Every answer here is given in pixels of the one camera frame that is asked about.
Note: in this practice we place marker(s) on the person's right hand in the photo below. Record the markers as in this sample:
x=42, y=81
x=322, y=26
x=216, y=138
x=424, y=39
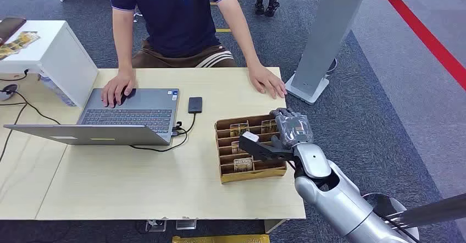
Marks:
x=117, y=86

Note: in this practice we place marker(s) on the person's left hand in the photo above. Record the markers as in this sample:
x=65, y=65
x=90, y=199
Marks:
x=266, y=83

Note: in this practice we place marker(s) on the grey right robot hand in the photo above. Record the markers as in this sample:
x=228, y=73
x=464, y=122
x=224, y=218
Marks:
x=295, y=128

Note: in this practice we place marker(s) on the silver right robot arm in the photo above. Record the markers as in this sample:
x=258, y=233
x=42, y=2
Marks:
x=338, y=197

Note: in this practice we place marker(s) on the person's left forearm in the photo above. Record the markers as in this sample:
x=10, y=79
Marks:
x=240, y=30

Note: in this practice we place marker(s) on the person's right forearm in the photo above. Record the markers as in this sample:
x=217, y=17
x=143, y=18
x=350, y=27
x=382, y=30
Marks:
x=123, y=41

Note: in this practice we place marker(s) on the wooden slotted card holder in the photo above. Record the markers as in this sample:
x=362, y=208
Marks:
x=255, y=174

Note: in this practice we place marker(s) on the person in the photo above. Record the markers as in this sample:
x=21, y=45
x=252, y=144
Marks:
x=178, y=19

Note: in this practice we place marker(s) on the grey open laptop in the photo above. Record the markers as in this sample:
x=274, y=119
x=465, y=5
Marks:
x=123, y=119

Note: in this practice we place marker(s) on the white box cabinet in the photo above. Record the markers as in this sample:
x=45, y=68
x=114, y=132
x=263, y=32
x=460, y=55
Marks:
x=54, y=59

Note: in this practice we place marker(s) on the black portable drive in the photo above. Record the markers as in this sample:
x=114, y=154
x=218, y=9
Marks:
x=195, y=104

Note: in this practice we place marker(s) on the silver kiosk stand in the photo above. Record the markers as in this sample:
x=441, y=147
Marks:
x=327, y=33

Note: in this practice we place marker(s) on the yellow printed brochure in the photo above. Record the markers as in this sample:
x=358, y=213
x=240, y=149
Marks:
x=16, y=45

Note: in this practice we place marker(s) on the round grey desk device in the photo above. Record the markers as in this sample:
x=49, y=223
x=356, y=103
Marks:
x=7, y=91

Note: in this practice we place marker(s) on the brown leather folder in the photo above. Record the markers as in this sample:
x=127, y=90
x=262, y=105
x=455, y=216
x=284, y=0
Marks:
x=9, y=28

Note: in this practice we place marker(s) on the yellow box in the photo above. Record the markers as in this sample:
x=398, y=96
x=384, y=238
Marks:
x=220, y=239

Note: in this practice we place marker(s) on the grey metal pole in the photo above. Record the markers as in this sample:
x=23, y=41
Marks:
x=429, y=211

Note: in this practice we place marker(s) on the red barrier belt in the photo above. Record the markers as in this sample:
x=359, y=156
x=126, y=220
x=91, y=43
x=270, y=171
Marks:
x=422, y=33

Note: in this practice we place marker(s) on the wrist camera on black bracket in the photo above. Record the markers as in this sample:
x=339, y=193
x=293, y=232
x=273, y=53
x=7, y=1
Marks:
x=260, y=149

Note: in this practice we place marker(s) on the metal table bracket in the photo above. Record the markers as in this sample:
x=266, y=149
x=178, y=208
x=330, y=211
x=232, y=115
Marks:
x=156, y=225
x=186, y=224

